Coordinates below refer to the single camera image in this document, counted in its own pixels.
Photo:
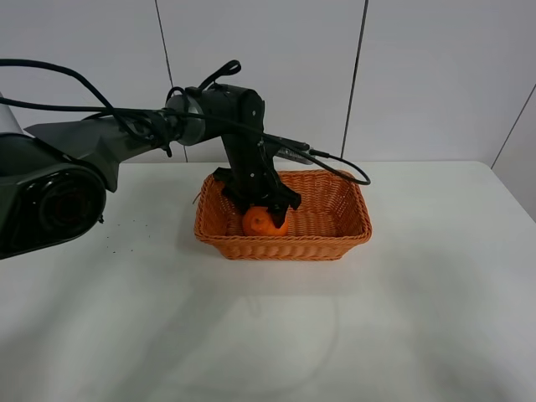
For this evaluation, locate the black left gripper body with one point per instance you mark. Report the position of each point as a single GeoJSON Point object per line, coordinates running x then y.
{"type": "Point", "coordinates": [251, 174]}

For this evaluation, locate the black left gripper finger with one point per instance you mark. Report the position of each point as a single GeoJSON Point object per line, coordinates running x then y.
{"type": "Point", "coordinates": [241, 205]}
{"type": "Point", "coordinates": [278, 214]}

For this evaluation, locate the orange fruit with stem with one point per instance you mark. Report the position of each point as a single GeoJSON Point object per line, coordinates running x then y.
{"type": "Point", "coordinates": [258, 222]}

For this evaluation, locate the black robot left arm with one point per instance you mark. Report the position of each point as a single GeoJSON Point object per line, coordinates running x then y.
{"type": "Point", "coordinates": [55, 178]}

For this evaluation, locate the orange woven wicker basket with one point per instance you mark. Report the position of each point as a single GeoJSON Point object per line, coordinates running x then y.
{"type": "Point", "coordinates": [331, 220]}

